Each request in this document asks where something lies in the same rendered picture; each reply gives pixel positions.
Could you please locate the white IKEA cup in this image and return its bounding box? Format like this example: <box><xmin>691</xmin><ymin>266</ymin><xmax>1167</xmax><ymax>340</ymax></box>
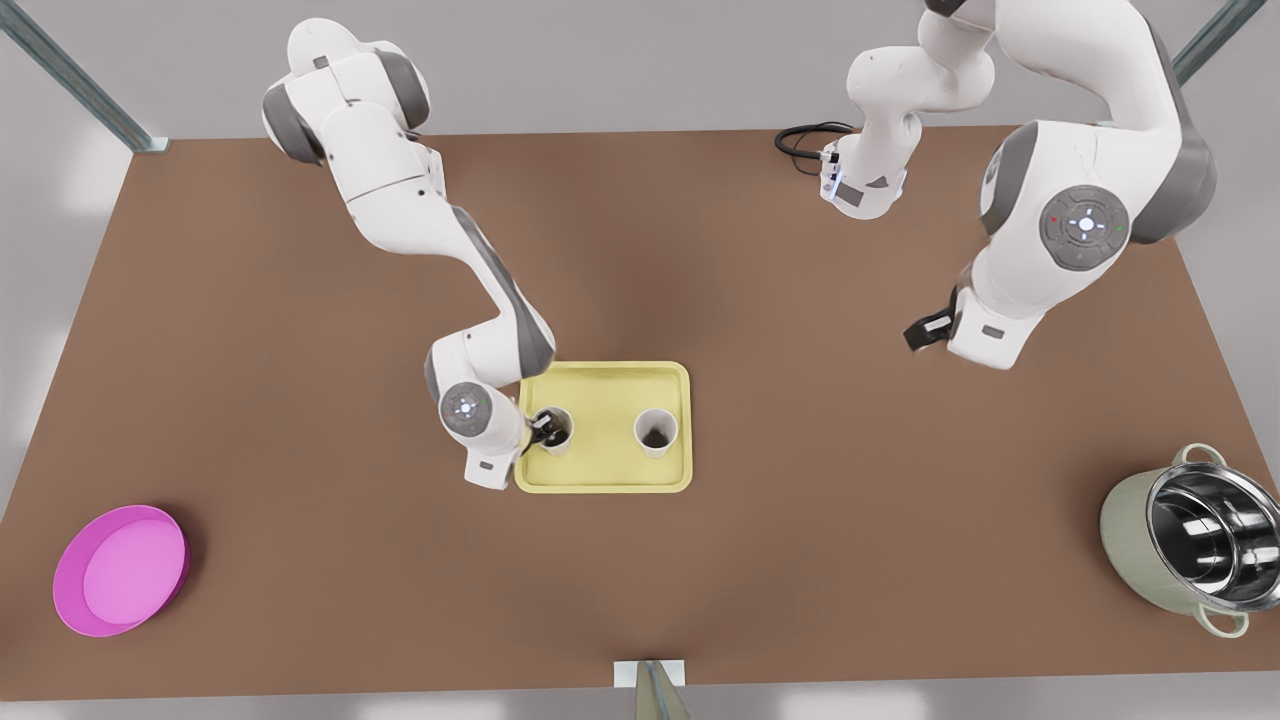
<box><xmin>538</xmin><ymin>407</ymin><xmax>576</xmax><ymax>458</ymax></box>
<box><xmin>634</xmin><ymin>408</ymin><xmax>679</xmax><ymax>459</ymax></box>

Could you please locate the yellow rectangular tray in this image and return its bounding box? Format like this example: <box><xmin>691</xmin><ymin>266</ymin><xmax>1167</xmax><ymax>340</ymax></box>
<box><xmin>514</xmin><ymin>361</ymin><xmax>693</xmax><ymax>495</ymax></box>

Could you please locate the pink round bowl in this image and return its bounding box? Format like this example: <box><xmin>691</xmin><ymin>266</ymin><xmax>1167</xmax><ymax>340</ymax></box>
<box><xmin>52</xmin><ymin>504</ymin><xmax>190</xmax><ymax>638</ymax></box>

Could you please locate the black cable loop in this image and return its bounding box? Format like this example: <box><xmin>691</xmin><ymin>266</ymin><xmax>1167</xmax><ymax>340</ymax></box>
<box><xmin>775</xmin><ymin>122</ymin><xmax>857</xmax><ymax>177</ymax></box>

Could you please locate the silver frame post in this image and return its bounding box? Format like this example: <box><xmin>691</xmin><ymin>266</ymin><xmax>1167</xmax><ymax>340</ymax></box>
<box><xmin>0</xmin><ymin>0</ymin><xmax>170</xmax><ymax>154</ymax></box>
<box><xmin>612</xmin><ymin>659</ymin><xmax>692</xmax><ymax>720</ymax></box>
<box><xmin>1171</xmin><ymin>0</ymin><xmax>1269</xmax><ymax>87</ymax></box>

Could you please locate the steel pot with pale handles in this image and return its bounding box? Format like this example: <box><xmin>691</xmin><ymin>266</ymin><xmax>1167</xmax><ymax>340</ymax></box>
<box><xmin>1099</xmin><ymin>443</ymin><xmax>1280</xmax><ymax>639</ymax></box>

